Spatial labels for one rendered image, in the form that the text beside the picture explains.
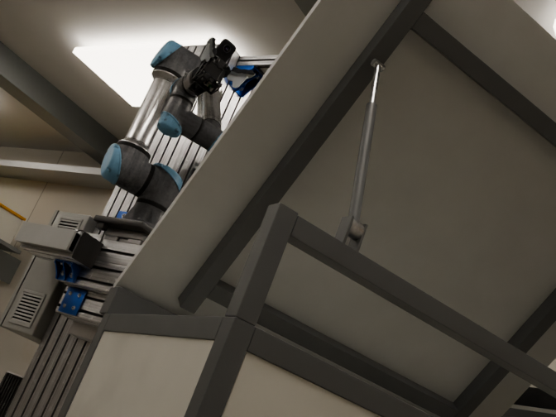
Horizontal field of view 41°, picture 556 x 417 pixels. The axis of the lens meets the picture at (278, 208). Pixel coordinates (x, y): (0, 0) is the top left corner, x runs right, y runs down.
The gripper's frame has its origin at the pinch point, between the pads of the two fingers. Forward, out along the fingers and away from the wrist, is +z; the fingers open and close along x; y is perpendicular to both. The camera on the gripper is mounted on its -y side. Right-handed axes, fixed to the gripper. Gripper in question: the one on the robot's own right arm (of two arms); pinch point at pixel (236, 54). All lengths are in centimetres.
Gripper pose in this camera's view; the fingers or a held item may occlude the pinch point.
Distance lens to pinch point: 204.7
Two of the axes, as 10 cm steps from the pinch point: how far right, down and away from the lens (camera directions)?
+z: 5.1, -1.2, -8.5
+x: -7.3, -5.8, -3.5
